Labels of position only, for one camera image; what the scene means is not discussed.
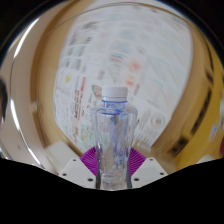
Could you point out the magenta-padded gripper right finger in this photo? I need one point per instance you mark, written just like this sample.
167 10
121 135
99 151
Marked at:
148 171

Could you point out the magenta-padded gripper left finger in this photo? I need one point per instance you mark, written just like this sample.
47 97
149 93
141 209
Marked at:
78 171

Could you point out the clear white-capped water bottle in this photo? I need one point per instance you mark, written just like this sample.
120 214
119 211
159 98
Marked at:
114 140

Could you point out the large printed wall poster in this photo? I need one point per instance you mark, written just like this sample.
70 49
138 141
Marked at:
126 66

